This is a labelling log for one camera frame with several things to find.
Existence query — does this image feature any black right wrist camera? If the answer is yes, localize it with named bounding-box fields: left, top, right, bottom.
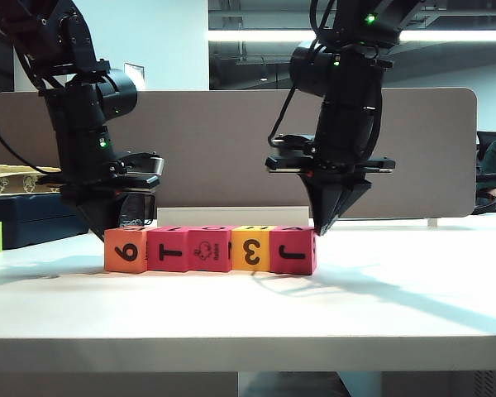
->
left=269, top=132, right=317, bottom=147

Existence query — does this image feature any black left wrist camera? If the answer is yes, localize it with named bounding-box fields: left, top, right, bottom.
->
left=117, top=151, right=166, bottom=177

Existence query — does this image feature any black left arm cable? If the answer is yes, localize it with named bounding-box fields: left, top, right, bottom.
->
left=0, top=20, right=67, bottom=177

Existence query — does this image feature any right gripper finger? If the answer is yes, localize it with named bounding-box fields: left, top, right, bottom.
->
left=326, top=176, right=374, bottom=236
left=299, top=172, right=331, bottom=237

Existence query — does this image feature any white linear light strip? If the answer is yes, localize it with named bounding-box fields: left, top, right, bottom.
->
left=207, top=29, right=496, bottom=44

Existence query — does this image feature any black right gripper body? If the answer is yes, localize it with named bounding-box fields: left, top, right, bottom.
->
left=265, top=44, right=398, bottom=186

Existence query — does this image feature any black mug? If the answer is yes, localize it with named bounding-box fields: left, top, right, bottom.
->
left=122, top=193, right=156, bottom=229

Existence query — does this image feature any yellow foam block digit three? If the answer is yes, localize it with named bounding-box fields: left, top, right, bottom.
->
left=231, top=226, right=273, bottom=274

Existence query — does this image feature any dark blue case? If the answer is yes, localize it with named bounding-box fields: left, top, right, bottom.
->
left=0, top=193, right=92, bottom=251

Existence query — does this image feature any red foam block rabbit print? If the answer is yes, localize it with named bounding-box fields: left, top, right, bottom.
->
left=188, top=226, right=234, bottom=274

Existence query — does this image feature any red foam block letter J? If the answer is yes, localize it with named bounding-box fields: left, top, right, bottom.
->
left=269, top=226, right=317, bottom=276

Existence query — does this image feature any red foam block letter T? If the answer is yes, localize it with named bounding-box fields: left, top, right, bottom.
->
left=146, top=226, right=191, bottom=274

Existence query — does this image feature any orange foam block digit six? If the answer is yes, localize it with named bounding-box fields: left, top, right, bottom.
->
left=103, top=227, right=149, bottom=274

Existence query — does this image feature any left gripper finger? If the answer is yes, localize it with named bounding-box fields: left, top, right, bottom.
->
left=101, top=194, right=123, bottom=231
left=72, top=198, right=107, bottom=242

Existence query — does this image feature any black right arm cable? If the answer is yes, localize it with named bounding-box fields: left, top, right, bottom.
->
left=267, top=84, right=297, bottom=144

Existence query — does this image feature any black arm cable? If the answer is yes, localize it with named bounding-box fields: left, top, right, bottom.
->
left=267, top=84, right=297, bottom=144
left=0, top=20, right=67, bottom=177

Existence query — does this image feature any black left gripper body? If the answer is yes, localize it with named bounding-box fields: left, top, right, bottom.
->
left=41, top=80, right=163, bottom=204

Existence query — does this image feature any silver wall sign plate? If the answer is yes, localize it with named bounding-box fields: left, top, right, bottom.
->
left=123, top=62, right=146, bottom=90

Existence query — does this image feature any brown fabric desk divider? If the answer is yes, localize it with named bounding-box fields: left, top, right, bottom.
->
left=0, top=87, right=479, bottom=220

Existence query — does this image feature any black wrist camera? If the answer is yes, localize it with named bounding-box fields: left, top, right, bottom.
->
left=269, top=132, right=317, bottom=147
left=117, top=151, right=166, bottom=177

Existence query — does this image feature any yellow patterned box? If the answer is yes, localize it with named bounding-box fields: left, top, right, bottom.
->
left=0, top=163, right=63, bottom=195

